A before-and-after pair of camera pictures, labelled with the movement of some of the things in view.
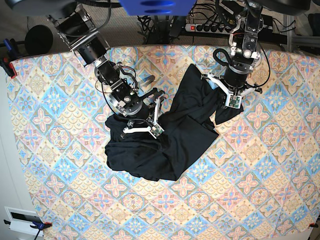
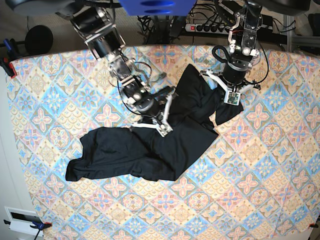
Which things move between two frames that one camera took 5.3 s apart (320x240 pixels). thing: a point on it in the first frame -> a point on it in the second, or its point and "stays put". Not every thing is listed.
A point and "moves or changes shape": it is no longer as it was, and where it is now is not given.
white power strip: (210, 28) stays put
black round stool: (38, 39) stays put
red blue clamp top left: (10, 52) stays put
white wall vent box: (21, 220) stays put
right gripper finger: (157, 128) -> (165, 128)
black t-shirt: (161, 147) moves or changes shape
